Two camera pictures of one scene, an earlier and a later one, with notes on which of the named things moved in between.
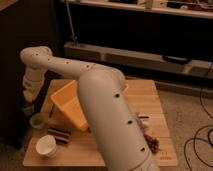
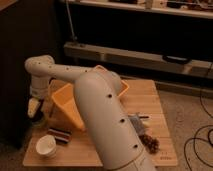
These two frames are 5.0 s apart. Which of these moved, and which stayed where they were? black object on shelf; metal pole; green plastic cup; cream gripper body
Moved: cream gripper body
Stayed: black object on shelf; metal pole; green plastic cup
